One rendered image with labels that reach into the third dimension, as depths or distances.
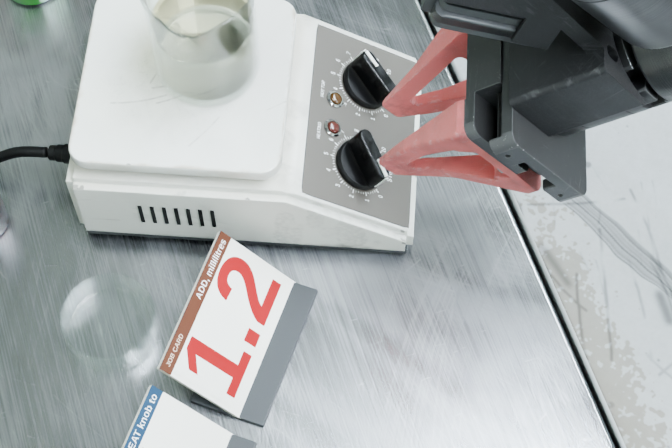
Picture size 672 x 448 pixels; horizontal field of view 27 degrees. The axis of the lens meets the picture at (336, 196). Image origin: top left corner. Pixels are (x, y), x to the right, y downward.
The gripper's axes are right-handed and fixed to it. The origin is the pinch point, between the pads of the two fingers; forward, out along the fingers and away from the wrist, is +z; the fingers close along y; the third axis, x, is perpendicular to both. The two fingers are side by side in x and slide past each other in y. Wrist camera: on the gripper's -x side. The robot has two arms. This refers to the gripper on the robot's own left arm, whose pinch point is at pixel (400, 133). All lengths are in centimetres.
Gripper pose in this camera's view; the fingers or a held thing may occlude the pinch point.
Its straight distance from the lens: 73.2
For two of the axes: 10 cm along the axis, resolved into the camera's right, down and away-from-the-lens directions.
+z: -7.7, 2.6, 5.9
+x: 6.4, 4.0, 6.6
